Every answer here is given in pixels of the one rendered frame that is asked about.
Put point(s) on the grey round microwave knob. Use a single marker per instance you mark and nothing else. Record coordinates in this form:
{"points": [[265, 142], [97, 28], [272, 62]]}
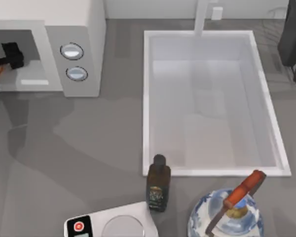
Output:
{"points": [[76, 73], [71, 51]]}

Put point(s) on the pale microwave oven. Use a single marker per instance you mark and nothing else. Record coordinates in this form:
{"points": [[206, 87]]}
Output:
{"points": [[91, 61]]}

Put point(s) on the tall white tap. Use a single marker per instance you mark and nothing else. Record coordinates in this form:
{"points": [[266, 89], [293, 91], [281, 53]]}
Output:
{"points": [[200, 17]]}

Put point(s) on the white kitchen scale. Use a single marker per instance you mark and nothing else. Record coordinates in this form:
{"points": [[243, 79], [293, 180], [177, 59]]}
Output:
{"points": [[118, 219]]}

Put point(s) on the dark brown bottle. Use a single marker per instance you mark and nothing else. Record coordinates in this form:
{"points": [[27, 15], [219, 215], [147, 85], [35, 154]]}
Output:
{"points": [[159, 185]]}

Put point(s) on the white sink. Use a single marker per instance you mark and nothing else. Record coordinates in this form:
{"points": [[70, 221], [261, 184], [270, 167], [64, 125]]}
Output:
{"points": [[207, 103]]}

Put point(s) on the blue and white teapot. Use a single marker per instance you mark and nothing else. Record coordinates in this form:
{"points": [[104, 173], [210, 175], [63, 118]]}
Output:
{"points": [[227, 217]]}

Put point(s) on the white wall socket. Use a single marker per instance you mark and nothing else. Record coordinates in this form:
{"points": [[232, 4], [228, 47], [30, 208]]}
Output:
{"points": [[217, 13]]}

